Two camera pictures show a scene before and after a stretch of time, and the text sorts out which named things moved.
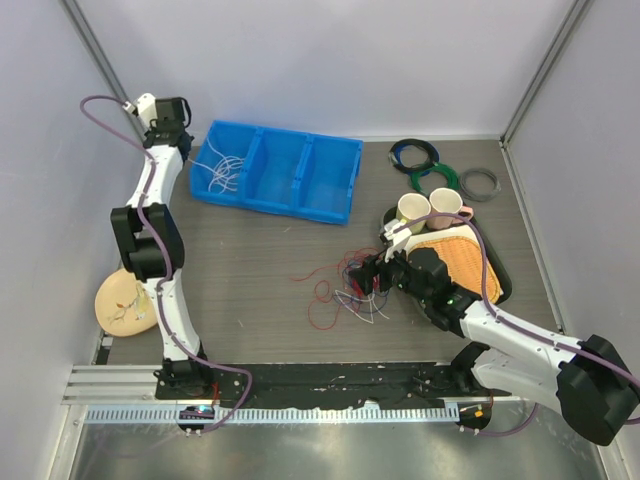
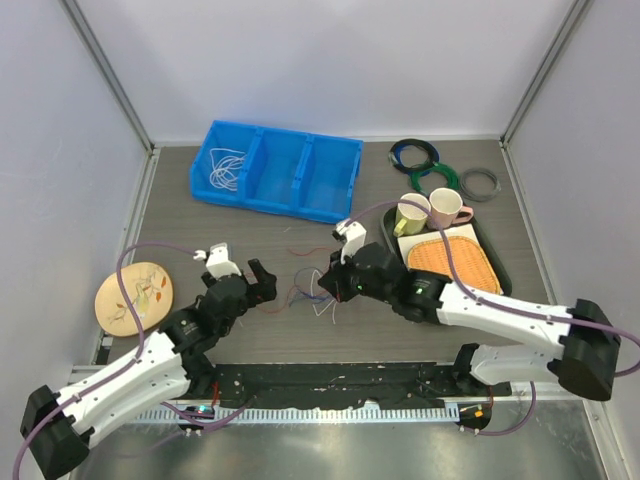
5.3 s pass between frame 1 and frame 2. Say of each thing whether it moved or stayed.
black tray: stayed
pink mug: stayed
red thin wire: moved
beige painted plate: stayed
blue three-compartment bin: stayed
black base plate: stayed
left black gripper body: moved
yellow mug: stayed
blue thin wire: moved
